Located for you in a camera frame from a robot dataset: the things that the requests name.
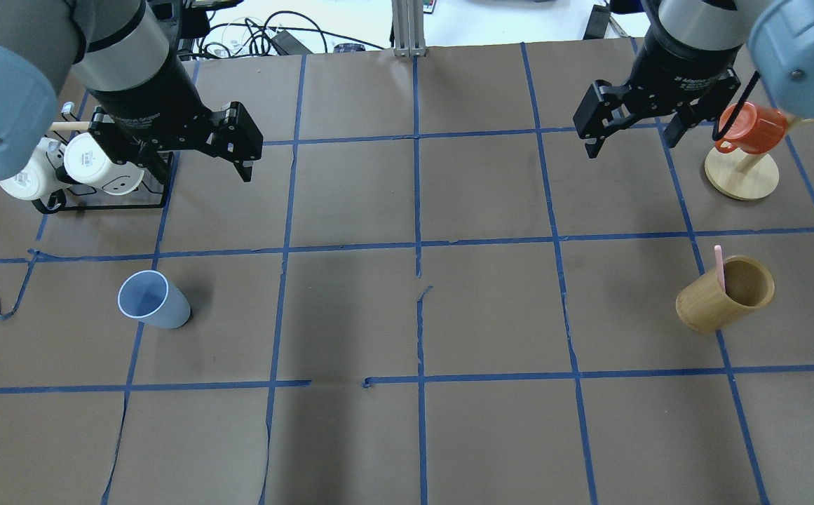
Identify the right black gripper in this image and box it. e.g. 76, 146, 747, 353
573, 68, 741, 159

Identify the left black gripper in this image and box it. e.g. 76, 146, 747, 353
88, 100, 264, 183

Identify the light blue plastic cup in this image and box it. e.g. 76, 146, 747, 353
117, 271, 191, 330

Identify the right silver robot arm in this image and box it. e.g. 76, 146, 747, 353
573, 1, 814, 158

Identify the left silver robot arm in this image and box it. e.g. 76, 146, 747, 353
0, 1, 264, 184

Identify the bamboo chopstick holder cup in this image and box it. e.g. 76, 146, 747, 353
674, 255, 776, 335

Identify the orange mug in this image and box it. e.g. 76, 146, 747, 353
714, 102, 789, 156

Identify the pink chopstick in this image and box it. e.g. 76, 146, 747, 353
712, 244, 726, 293

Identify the white mug inner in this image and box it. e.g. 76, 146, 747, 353
63, 133, 144, 196

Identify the white mug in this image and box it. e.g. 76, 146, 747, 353
63, 133, 144, 196
0, 137, 72, 201

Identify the wooden rack dowel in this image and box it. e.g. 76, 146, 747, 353
47, 121, 90, 132

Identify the white mug outer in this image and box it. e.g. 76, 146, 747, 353
0, 137, 72, 201

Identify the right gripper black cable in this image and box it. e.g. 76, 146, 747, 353
718, 69, 762, 141

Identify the black wire cup rack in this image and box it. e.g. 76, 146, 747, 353
32, 102, 170, 215

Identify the black cable bundle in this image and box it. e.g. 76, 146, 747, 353
181, 8, 388, 60

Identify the aluminium frame post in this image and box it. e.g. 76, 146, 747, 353
391, 0, 427, 58

